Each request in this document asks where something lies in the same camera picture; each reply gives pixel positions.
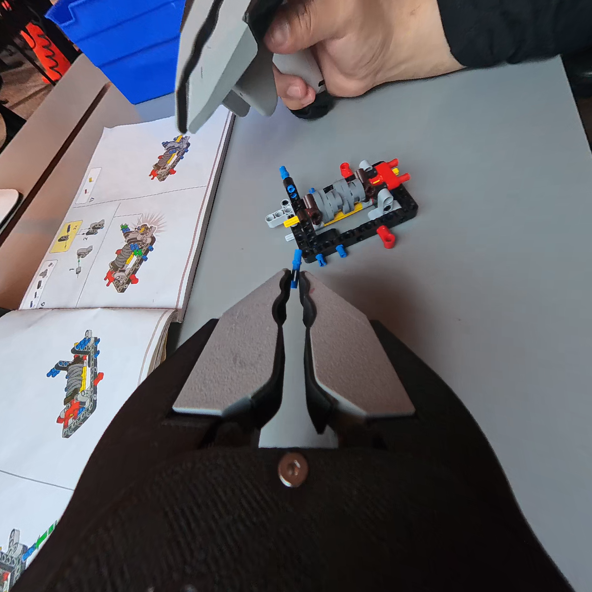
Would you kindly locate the person's right hand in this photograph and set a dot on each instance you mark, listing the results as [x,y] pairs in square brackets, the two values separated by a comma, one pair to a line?
[370,41]

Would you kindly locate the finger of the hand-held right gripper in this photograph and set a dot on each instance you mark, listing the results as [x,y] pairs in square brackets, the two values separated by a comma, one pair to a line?
[185,69]
[226,55]

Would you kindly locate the grey side table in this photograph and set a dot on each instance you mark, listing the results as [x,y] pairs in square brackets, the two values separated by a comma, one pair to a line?
[46,138]

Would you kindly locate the person's right forearm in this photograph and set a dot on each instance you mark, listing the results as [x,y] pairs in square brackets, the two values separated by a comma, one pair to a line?
[508,27]

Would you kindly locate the white flat device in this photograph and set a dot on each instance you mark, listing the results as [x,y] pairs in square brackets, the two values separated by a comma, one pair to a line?
[9,208]

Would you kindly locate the orange black patterned item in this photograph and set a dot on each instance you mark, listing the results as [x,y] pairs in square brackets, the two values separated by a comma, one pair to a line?
[46,55]

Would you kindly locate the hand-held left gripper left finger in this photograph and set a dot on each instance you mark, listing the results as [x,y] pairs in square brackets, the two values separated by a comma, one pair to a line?
[231,360]

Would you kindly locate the lego instruction booklet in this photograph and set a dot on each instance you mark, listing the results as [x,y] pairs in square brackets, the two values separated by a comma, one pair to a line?
[138,194]

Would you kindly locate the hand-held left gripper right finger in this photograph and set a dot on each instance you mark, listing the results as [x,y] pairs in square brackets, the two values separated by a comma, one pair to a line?
[356,365]

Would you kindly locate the black lego frame assembly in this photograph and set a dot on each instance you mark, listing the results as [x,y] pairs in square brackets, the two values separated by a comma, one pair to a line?
[342,199]

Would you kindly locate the blue lego pin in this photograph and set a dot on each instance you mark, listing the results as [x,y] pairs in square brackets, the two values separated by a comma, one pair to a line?
[296,270]

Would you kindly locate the blue plastic tray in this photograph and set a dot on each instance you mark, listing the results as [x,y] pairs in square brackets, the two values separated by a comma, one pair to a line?
[115,46]

